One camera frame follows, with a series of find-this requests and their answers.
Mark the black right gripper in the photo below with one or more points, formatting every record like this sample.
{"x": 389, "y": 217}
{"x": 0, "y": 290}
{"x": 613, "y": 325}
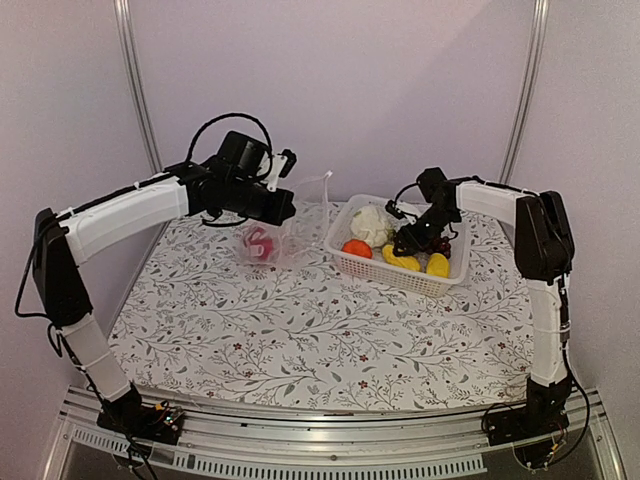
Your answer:
{"x": 415, "y": 241}

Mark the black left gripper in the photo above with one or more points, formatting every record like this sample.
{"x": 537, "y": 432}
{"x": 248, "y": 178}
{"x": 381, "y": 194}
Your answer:
{"x": 278, "y": 214}

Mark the yellow banana toy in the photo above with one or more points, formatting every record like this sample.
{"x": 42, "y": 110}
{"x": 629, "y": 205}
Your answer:
{"x": 408, "y": 263}

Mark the yellow lemon toy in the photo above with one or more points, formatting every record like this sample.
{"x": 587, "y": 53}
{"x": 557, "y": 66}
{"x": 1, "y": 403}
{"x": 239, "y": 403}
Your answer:
{"x": 438, "y": 265}

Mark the clear zip top bag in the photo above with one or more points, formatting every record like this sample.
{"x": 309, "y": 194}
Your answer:
{"x": 299, "y": 234}

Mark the red toy pepper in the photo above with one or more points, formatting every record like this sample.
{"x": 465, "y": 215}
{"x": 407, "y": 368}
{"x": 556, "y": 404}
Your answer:
{"x": 259, "y": 245}

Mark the white cauliflower toy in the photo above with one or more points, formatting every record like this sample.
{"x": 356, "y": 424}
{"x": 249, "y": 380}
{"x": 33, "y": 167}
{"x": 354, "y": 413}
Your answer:
{"x": 371, "y": 225}

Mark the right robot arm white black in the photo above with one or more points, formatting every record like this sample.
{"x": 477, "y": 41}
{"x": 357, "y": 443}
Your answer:
{"x": 543, "y": 252}

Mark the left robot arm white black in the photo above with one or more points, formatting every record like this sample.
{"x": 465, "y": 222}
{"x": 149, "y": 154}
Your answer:
{"x": 240, "y": 178}

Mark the dark red grapes toy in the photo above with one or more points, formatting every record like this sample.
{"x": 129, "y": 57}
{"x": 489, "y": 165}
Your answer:
{"x": 440, "y": 245}

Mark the orange toy fruit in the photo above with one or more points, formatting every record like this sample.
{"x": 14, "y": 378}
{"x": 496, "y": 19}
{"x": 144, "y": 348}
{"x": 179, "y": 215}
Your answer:
{"x": 358, "y": 248}

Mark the floral table cloth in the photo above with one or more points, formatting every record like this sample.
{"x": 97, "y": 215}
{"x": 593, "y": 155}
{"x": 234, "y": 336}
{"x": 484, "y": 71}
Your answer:
{"x": 304, "y": 334}

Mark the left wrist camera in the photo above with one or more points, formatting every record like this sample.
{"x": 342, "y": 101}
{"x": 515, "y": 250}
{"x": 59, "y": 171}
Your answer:
{"x": 281, "y": 166}

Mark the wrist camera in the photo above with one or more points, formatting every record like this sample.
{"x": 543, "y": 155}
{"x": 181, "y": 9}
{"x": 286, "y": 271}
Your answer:
{"x": 402, "y": 211}
{"x": 281, "y": 166}

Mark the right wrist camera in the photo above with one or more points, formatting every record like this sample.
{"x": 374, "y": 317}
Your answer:
{"x": 402, "y": 211}

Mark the right aluminium frame post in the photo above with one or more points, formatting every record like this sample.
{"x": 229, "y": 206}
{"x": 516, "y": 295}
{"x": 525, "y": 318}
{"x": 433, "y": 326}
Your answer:
{"x": 527, "y": 90}

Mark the aluminium frame post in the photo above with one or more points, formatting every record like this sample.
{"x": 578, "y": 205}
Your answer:
{"x": 133, "y": 71}
{"x": 527, "y": 90}

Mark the front aluminium rail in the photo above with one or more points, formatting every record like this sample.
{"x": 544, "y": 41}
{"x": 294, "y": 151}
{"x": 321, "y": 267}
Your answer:
{"x": 229, "y": 440}

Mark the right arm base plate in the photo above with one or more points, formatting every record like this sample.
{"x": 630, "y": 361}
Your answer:
{"x": 503, "y": 423}

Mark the left aluminium frame post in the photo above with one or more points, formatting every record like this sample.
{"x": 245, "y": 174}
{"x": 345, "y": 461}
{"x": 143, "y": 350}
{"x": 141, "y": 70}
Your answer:
{"x": 133, "y": 71}

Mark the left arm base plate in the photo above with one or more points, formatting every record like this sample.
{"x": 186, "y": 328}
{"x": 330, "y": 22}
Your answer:
{"x": 160, "y": 423}

